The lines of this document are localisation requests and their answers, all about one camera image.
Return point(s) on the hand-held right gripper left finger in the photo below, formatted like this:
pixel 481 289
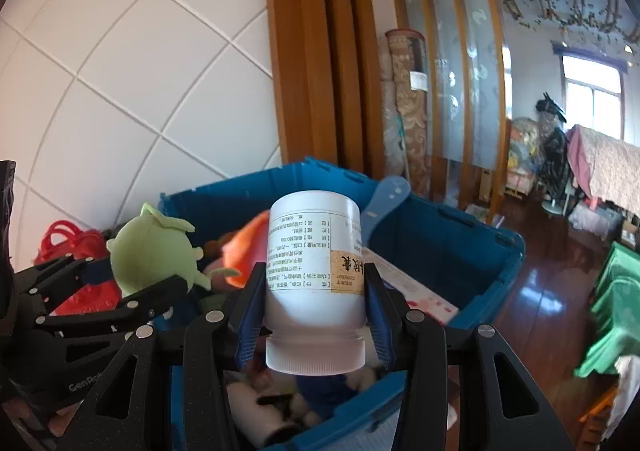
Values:
pixel 250 326

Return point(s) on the rolled patterned carpet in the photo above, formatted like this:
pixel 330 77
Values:
pixel 407 121

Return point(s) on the green plush toy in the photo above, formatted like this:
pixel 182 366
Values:
pixel 150 251

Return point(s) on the wooden door frame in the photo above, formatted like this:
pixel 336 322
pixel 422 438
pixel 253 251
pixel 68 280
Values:
pixel 320 56

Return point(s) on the wooden frosted glass partition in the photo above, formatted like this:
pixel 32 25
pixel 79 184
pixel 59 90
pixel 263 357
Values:
pixel 470 81

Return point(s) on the white floor fan stand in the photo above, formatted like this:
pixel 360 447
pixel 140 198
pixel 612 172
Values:
pixel 552 205

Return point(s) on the white medicine bottle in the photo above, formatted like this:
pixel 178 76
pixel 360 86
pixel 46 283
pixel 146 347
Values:
pixel 310 281

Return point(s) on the wall vine decoration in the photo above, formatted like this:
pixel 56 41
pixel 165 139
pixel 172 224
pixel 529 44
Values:
pixel 565 11

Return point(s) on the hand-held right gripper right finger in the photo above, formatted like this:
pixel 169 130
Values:
pixel 380 326

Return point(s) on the pink patterned blanket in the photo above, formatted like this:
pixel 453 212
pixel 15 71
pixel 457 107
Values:
pixel 610 166

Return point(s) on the blue plastic spoon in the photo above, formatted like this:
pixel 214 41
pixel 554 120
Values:
pixel 387 196

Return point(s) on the clear plastic storage bag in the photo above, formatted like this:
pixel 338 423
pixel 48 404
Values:
pixel 595 218

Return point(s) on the white and black plush toy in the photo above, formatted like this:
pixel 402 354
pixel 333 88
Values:
pixel 250 406

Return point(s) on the black hanging clothes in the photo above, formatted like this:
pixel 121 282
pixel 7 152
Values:
pixel 552 141

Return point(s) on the window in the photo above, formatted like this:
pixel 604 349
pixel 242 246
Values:
pixel 592 91

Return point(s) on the green plastic chair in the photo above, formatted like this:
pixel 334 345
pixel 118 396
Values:
pixel 615 301

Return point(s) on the red bear handbag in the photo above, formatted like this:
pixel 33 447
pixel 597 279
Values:
pixel 92 243

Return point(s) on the colourful patterned bundle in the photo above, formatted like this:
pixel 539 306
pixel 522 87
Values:
pixel 522 141

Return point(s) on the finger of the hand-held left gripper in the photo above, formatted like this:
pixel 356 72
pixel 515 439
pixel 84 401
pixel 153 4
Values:
pixel 140 303
pixel 75 273

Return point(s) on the blue plastic crate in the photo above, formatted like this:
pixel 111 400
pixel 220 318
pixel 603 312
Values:
pixel 440 231

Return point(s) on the pink tissue packet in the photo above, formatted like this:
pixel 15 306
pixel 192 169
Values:
pixel 415 291

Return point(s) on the blue fabric toy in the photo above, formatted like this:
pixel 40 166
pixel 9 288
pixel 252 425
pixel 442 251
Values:
pixel 325 393

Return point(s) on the orange plush toy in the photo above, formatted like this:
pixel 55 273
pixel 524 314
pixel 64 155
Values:
pixel 245 251

